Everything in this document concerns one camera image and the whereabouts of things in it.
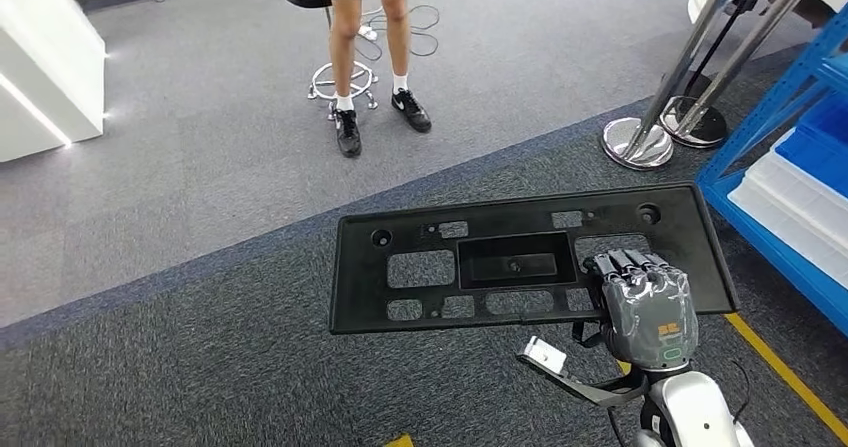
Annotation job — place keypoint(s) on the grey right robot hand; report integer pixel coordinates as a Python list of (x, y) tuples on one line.
[(649, 318)]

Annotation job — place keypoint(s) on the black plastic plate part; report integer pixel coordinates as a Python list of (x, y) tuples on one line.
[(371, 298)]

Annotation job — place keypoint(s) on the blue metal shelf rack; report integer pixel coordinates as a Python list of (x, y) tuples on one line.
[(762, 245)]

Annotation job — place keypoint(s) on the white plastic tray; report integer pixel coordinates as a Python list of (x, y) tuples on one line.
[(795, 192), (782, 228)]

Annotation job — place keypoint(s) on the blue plastic tray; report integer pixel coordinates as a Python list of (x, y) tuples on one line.
[(821, 146)]

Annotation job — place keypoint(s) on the person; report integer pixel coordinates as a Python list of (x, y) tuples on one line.
[(344, 40)]

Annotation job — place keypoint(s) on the white display plinth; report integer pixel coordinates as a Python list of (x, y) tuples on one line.
[(46, 66)]

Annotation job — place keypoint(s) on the chrome stanchion post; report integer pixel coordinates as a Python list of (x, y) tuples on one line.
[(636, 142), (702, 126)]

